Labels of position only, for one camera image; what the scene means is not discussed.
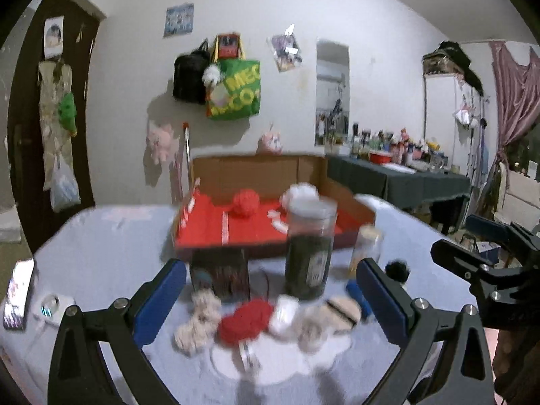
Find black fuzzy pompom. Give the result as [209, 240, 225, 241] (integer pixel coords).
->
[384, 260, 410, 285]

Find blue cloth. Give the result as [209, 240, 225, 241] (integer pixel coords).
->
[346, 280, 373, 322]

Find cream knitted scrunchie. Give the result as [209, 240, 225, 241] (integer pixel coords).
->
[174, 289, 221, 356]

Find white fluffy star bunny keychain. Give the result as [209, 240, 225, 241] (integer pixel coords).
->
[293, 305, 336, 354]

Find red plush bunny coaster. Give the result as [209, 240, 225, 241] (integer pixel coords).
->
[218, 299, 275, 346]

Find white cloth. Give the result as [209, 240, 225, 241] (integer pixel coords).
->
[267, 294, 300, 341]

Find white tissue sheet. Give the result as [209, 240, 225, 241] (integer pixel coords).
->
[211, 334, 351, 387]

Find white mesh bath pouf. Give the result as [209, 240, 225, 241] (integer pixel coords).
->
[279, 182, 319, 211]

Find red foam net sleeve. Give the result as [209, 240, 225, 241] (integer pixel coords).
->
[231, 189, 260, 218]

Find beige powder puff black band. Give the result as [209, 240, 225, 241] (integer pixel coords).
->
[321, 296, 362, 334]

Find smartphone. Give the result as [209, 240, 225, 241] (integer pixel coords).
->
[3, 258, 36, 330]

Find small jar gold capsules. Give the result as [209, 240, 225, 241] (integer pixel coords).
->
[349, 224, 384, 279]

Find dark green covered table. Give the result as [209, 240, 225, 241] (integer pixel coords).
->
[327, 156, 470, 213]

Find dark square box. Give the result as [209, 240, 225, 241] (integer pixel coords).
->
[189, 247, 251, 303]

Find white plastic bag on door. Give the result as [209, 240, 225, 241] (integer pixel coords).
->
[50, 152, 81, 213]

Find red bowl on table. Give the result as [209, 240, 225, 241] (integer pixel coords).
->
[369, 151, 393, 165]

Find light blue fleece blanket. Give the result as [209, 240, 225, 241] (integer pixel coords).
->
[0, 193, 483, 405]

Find white wardrobe cabinet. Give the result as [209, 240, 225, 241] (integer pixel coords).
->
[424, 73, 481, 178]

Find large glass jar metal lid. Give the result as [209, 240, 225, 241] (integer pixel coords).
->
[285, 197, 338, 301]

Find pink curtain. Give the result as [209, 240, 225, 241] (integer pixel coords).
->
[489, 41, 539, 169]

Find cardboard box red interior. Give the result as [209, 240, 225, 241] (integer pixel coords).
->
[171, 155, 375, 262]

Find pink plush toy left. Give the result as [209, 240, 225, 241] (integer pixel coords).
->
[146, 121, 175, 165]

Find pink plush toy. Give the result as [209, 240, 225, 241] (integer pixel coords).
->
[146, 121, 175, 165]
[256, 124, 283, 155]

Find green plush toy on door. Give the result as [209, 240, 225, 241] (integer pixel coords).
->
[58, 92, 78, 137]

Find pink plush toy right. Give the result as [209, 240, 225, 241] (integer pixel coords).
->
[256, 124, 283, 155]

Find black hanging bag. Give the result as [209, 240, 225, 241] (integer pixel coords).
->
[173, 39, 211, 105]

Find green tote bag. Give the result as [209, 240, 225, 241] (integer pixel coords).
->
[205, 33, 261, 121]

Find white plush on bag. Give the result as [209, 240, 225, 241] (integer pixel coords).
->
[202, 63, 221, 89]

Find wall mirror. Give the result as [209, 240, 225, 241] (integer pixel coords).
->
[315, 39, 350, 146]

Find photo poster on wall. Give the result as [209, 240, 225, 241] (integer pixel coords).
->
[267, 24, 303, 72]

